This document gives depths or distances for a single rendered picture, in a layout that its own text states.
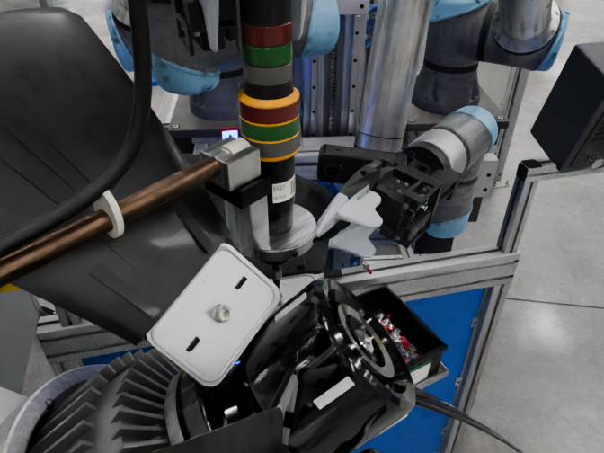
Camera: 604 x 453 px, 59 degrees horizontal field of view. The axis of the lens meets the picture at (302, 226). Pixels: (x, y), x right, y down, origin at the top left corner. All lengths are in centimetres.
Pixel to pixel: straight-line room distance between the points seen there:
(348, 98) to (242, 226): 91
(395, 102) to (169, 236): 51
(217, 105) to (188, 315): 80
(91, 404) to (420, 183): 41
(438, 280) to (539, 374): 108
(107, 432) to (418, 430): 117
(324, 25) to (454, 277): 61
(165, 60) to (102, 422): 38
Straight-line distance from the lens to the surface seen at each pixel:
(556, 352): 220
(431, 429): 155
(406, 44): 81
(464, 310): 121
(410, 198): 61
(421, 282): 107
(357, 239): 62
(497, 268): 114
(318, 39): 66
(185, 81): 63
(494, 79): 275
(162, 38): 62
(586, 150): 104
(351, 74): 125
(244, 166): 37
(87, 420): 46
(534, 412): 200
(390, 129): 83
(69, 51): 45
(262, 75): 36
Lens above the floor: 153
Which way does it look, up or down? 37 degrees down
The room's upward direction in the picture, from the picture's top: straight up
